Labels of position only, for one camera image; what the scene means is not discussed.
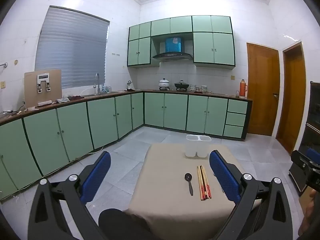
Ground white device on cardboard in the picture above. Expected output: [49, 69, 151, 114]
[37, 73, 52, 93]

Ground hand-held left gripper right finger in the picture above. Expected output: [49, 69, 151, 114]
[209, 150, 294, 240]

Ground wooden door with handle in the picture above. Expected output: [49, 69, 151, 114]
[246, 42, 280, 137]

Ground table with beige cloth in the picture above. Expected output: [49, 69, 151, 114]
[128, 143, 247, 240]

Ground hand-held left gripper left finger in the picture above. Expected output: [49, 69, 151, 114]
[27, 151, 112, 240]

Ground green wall cabinets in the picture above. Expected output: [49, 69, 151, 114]
[127, 15, 236, 68]

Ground black range hood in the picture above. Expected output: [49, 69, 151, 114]
[152, 36, 194, 62]

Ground translucent white utensil holder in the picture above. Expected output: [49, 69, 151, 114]
[185, 134, 212, 158]

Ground grey window blind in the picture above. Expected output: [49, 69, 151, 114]
[35, 5, 110, 89]

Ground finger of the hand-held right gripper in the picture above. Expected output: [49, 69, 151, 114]
[291, 148, 320, 174]

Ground wooden chopstick red end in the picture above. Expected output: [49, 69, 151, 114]
[201, 165, 209, 200]
[203, 166, 212, 199]
[198, 166, 205, 200]
[197, 166, 203, 201]
[200, 165, 207, 200]

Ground person's right hand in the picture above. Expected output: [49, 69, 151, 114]
[299, 189, 320, 236]

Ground black wok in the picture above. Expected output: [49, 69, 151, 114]
[174, 80, 190, 91]

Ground black plastic spoon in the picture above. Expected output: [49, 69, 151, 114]
[184, 173, 194, 196]

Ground plain wooden door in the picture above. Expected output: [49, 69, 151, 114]
[276, 41, 307, 155]

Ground black glass cabinet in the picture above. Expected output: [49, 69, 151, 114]
[289, 81, 320, 198]

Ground green base cabinets with countertop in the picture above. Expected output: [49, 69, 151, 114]
[0, 89, 253, 200]

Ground person's leg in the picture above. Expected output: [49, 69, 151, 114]
[98, 209, 153, 240]

